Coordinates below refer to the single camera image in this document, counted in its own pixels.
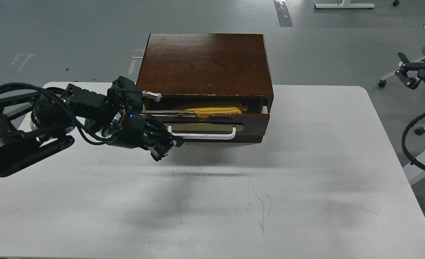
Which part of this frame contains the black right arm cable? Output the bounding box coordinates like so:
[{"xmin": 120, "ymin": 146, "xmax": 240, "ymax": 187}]
[{"xmin": 401, "ymin": 109, "xmax": 425, "ymax": 177}]

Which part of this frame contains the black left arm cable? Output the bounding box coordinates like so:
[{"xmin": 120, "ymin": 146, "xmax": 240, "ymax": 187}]
[{"xmin": 0, "ymin": 83, "xmax": 119, "ymax": 146}]

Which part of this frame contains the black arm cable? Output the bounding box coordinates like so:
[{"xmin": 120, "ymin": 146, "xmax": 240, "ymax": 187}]
[
  {"xmin": 401, "ymin": 109, "xmax": 425, "ymax": 177},
  {"xmin": 0, "ymin": 83, "xmax": 119, "ymax": 146}
]

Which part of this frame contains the yellow corn cob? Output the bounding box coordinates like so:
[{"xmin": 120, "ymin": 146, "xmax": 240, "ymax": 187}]
[{"xmin": 172, "ymin": 100, "xmax": 249, "ymax": 119}]

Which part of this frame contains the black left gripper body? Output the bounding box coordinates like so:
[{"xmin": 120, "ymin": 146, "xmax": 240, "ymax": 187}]
[{"xmin": 85, "ymin": 76, "xmax": 162, "ymax": 149}]

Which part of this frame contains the wooden drawer with white handle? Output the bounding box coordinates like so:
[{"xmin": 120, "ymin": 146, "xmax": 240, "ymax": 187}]
[{"xmin": 142, "ymin": 98, "xmax": 272, "ymax": 143}]

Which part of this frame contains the white desk leg base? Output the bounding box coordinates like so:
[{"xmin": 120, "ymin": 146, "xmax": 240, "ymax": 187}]
[{"xmin": 314, "ymin": 0, "xmax": 376, "ymax": 9}]

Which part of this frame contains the grey floor tape strip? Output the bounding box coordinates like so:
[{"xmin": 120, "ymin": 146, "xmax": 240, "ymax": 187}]
[{"xmin": 273, "ymin": 0, "xmax": 293, "ymax": 28}]

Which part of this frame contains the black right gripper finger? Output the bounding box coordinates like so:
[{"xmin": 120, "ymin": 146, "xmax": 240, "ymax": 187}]
[
  {"xmin": 398, "ymin": 52, "xmax": 425, "ymax": 71},
  {"xmin": 395, "ymin": 69, "xmax": 421, "ymax": 90}
]

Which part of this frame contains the white wheeled stand base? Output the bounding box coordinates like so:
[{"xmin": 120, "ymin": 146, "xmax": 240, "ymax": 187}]
[{"xmin": 378, "ymin": 61, "xmax": 403, "ymax": 87}]

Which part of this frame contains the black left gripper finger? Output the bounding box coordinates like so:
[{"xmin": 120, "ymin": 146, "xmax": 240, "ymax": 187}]
[
  {"xmin": 146, "ymin": 140, "xmax": 176, "ymax": 161},
  {"xmin": 143, "ymin": 118, "xmax": 184, "ymax": 147}
]

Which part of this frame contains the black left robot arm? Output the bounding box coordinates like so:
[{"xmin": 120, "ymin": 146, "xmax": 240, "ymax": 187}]
[{"xmin": 0, "ymin": 76, "xmax": 184, "ymax": 178}]

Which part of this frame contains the dark brown wooden cabinet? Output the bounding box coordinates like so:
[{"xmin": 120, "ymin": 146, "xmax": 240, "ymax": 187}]
[{"xmin": 136, "ymin": 33, "xmax": 274, "ymax": 105}]

